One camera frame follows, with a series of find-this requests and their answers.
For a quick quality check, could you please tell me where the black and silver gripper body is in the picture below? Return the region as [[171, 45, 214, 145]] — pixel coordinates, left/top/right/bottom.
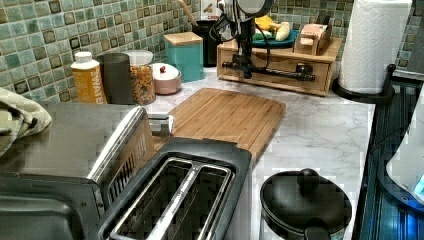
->
[[217, 0, 275, 56]]

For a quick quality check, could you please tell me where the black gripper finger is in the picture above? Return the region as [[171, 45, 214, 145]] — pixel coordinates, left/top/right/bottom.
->
[[232, 54, 242, 70], [242, 56, 252, 79]]

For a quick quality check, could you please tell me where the wooden drawer with black handle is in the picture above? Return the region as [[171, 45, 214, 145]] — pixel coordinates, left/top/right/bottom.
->
[[217, 49, 334, 96]]

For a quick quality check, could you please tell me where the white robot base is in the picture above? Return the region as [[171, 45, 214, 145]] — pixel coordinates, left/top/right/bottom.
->
[[379, 90, 424, 214]]

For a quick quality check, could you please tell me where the wooden drawer cabinet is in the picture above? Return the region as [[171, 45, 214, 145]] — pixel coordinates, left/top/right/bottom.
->
[[217, 37, 342, 96]]

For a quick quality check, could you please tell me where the yellow toy lemon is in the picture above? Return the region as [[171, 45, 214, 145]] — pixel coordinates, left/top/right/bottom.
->
[[255, 15, 273, 31]]

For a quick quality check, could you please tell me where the green and white toy vegetable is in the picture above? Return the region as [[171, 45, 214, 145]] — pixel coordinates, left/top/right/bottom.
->
[[252, 29, 274, 41]]

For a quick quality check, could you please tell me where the black utensil holder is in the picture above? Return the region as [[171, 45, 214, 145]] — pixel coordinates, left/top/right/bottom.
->
[[192, 20, 217, 67]]

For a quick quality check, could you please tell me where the white cereal box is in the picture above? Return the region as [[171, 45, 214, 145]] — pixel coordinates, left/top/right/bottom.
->
[[200, 0, 220, 21]]

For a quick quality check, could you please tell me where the pale toy banana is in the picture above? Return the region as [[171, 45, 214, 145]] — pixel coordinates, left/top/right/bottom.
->
[[275, 22, 291, 41]]

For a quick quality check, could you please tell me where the blue plate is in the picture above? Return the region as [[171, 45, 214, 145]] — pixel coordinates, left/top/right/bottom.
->
[[252, 30, 298, 49]]

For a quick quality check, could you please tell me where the teal canister with wooden lid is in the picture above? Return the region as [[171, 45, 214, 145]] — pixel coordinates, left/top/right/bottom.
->
[[164, 32, 203, 82]]

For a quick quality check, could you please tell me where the bamboo cutting board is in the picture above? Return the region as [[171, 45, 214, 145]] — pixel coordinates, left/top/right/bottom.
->
[[169, 88, 286, 165]]

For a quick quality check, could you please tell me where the wooden spoon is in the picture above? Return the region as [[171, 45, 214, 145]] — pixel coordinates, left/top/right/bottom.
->
[[178, 0, 198, 26]]

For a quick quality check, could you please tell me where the wooden knife block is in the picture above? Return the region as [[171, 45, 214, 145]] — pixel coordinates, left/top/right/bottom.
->
[[293, 15, 332, 56]]

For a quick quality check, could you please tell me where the pink pot with white lid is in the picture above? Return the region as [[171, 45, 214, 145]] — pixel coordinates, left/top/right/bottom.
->
[[152, 63, 182, 95]]

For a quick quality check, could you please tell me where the glass jar with cereal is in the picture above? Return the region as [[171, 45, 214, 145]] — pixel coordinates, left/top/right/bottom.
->
[[126, 50, 156, 105]]

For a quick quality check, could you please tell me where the dark grey cylindrical canister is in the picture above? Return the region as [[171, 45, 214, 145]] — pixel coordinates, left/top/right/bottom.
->
[[96, 53, 134, 105]]

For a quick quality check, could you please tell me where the white paper towel roll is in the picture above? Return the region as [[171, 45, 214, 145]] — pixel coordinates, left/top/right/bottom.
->
[[339, 0, 412, 94]]

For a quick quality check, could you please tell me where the black paper towel holder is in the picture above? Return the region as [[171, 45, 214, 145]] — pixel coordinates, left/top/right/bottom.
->
[[331, 64, 396, 105]]

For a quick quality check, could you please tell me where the orange juice bottle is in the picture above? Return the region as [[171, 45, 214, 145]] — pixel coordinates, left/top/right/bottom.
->
[[71, 51, 107, 104]]

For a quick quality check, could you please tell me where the black pot with lid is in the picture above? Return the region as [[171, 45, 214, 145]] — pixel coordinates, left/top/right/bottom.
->
[[260, 168, 352, 240]]

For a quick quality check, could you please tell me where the stainless steel toaster oven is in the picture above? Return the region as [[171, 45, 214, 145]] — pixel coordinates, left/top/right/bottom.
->
[[0, 103, 173, 240]]

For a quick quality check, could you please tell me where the beige cloth towel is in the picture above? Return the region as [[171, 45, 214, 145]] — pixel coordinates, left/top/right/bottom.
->
[[0, 88, 52, 155]]

